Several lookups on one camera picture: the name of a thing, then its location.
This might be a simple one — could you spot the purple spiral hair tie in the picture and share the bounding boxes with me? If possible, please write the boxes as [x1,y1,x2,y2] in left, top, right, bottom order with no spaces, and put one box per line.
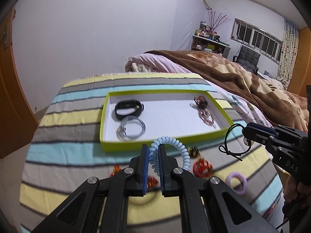
[225,171,248,196]

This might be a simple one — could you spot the green shallow box tray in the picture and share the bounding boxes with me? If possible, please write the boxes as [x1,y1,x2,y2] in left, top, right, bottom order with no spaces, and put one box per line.
[99,90,233,153]

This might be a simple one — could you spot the black chair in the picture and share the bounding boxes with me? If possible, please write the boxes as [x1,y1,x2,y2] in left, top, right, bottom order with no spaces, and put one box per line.
[232,45,260,75]

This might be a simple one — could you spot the barred window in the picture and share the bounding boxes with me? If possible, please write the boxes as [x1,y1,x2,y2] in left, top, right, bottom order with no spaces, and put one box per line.
[231,18,283,64]

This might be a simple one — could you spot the black fitness band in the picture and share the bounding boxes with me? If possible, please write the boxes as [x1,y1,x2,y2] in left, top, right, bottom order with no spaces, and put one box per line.
[114,99,144,120]

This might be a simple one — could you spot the purple flower branches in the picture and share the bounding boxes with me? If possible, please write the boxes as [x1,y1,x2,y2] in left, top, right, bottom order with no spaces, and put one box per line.
[208,10,231,32]

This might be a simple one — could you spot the black gold bell bracelet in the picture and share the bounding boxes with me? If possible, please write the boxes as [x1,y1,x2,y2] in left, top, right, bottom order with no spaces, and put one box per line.
[187,146,203,159]

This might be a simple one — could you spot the brown plush blanket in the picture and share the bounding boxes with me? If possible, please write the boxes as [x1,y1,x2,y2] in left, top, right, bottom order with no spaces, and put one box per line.
[148,50,309,133]

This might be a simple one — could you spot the dark beaded bracelet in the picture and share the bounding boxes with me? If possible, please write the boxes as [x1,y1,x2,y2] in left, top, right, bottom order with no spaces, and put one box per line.
[190,96,209,110]

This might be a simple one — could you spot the red gold braided bracelet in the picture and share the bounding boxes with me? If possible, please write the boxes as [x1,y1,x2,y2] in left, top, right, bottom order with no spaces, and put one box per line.
[110,164,160,190]

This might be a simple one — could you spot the pink bead bracelet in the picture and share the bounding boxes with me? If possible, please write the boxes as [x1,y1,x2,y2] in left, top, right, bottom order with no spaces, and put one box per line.
[197,107,217,129]

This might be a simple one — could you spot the floral curtain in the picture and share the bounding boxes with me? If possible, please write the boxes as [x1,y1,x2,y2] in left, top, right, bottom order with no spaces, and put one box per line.
[277,18,299,89]

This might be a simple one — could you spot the black cord bracelet green bead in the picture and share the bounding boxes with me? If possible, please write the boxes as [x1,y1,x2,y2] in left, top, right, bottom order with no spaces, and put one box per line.
[218,123,253,162]

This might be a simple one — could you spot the light blue spiral hair tie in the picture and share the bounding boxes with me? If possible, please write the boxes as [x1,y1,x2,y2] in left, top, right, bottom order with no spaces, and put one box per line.
[148,137,191,176]

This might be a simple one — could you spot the cluttered shelf unit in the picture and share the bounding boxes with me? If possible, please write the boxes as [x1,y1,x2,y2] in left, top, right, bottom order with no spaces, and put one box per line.
[191,21,230,58]

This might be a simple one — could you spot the red beaded knot bracelet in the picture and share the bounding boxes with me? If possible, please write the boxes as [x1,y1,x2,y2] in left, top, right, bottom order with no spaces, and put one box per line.
[192,158,215,178]

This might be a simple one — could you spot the orange wooden door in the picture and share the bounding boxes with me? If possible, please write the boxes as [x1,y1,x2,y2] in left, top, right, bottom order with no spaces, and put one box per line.
[0,8,38,159]

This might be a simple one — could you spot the silver wire bangle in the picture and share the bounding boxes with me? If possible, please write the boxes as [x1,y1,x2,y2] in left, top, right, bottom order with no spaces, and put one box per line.
[116,115,146,141]

